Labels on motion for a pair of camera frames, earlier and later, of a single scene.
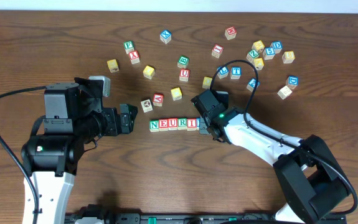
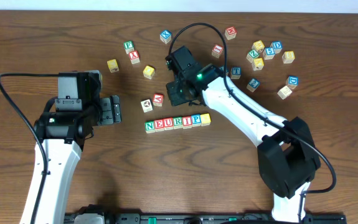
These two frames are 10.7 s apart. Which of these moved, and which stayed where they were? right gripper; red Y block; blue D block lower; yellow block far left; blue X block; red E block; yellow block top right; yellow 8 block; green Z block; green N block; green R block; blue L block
Moved: right gripper; red E block; green N block; green R block
Stayed: green Z block; yellow block top right; blue X block; blue L block; yellow 8 block; yellow block far left; blue D block lower; red Y block
